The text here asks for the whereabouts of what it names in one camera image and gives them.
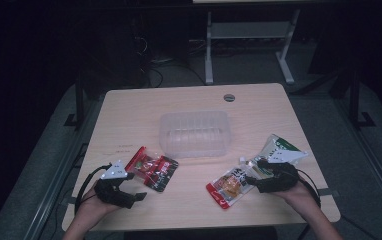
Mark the red black snack packet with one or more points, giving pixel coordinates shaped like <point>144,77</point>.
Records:
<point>154,170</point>

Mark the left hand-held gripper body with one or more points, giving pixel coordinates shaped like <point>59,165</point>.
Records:
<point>110,195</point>

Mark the person's left hand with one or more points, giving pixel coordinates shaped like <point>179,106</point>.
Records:
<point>92,205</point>

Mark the person's right hand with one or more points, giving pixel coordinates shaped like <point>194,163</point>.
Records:
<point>297,195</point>

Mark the white metal table frame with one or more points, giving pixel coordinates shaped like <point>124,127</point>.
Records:
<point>249,30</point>

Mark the clear plastic container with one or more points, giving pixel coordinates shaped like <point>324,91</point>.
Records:
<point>195,135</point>

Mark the grey tape strip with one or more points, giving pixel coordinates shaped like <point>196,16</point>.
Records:
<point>72,200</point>
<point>327,192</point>

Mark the green white snack packet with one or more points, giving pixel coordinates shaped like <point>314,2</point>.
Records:
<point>275,145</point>

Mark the black metal stand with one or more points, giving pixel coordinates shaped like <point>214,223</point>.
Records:
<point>355,100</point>
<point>79,106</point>

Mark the metal floor rail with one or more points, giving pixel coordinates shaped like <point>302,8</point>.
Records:
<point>62,173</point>
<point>369,156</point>

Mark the orange snack packet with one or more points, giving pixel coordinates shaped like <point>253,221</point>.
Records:
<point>229,186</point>

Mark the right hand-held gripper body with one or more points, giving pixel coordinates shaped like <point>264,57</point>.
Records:
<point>279,180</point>

